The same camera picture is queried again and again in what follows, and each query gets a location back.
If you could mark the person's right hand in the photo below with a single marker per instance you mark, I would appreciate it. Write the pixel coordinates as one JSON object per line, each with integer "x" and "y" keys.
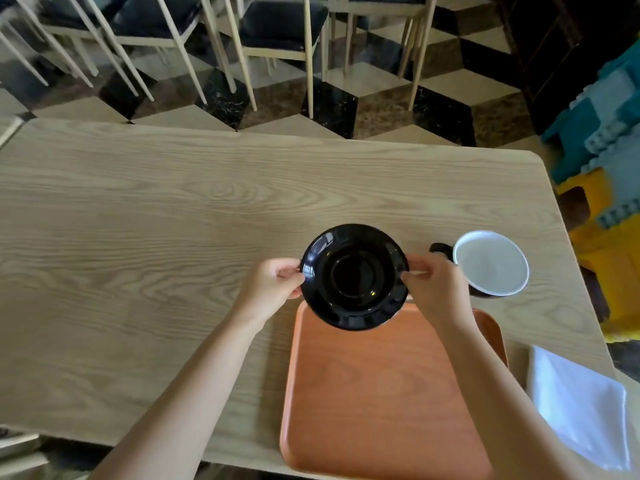
{"x": 440, "y": 294}

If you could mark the person's left hand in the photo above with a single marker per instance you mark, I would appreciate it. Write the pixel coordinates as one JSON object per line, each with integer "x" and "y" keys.
{"x": 262, "y": 294}

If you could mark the person's left thumb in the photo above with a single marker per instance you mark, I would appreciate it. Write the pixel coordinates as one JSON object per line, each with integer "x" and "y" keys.
{"x": 290, "y": 278}

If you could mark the person's right thumb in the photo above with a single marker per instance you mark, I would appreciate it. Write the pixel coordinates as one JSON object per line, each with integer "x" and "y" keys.
{"x": 414, "y": 280}

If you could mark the black saucer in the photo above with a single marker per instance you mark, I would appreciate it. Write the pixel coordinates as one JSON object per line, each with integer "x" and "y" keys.
{"x": 355, "y": 277}

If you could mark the person's left forearm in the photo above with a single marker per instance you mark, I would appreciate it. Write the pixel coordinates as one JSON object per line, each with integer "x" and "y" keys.
{"x": 185, "y": 399}

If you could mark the person's right forearm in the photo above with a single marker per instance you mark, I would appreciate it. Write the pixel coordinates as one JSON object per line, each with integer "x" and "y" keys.
{"x": 500, "y": 404}

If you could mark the black cup with white inside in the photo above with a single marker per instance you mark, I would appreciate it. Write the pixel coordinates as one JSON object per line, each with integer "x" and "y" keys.
{"x": 492, "y": 264}

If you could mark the orange wooden tray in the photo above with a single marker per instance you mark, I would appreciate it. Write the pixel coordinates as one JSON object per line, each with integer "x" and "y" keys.
{"x": 380, "y": 394}

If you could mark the white folded napkin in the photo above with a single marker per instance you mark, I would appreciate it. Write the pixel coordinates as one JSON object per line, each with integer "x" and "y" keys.
{"x": 582, "y": 409}

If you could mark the grey foam mats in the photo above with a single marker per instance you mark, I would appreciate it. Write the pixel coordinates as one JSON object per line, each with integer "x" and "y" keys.
{"x": 620, "y": 179}

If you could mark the teal foam mats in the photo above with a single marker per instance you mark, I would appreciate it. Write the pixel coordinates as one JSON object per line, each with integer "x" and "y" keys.
{"x": 590, "y": 114}

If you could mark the white chair with dark seat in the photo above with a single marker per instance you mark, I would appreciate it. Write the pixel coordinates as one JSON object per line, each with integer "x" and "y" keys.
{"x": 30, "y": 39}
{"x": 150, "y": 19}
{"x": 385, "y": 4}
{"x": 282, "y": 24}

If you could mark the dark wooden cabinet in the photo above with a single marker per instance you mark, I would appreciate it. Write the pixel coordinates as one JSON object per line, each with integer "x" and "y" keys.
{"x": 550, "y": 39}

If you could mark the light wooden chair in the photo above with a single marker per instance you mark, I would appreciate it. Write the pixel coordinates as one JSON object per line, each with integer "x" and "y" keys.
{"x": 20, "y": 452}

